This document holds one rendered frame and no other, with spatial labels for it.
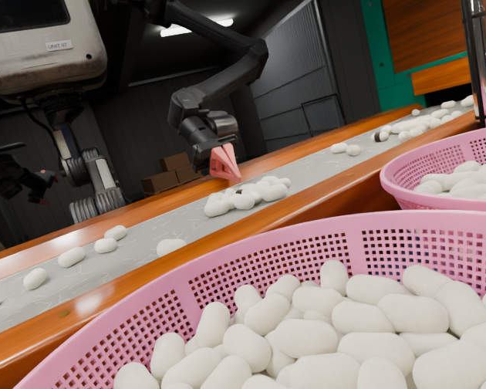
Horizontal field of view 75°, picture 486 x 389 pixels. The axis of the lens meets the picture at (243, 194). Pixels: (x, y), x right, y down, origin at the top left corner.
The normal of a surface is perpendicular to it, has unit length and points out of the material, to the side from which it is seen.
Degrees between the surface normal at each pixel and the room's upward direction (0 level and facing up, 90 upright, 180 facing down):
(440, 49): 90
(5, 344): 0
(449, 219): 75
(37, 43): 90
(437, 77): 90
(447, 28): 90
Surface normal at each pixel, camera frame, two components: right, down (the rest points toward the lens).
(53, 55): 0.40, 0.08
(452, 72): -0.81, 0.34
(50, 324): -0.28, -0.94
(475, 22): -0.50, 0.32
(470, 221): -0.83, 0.08
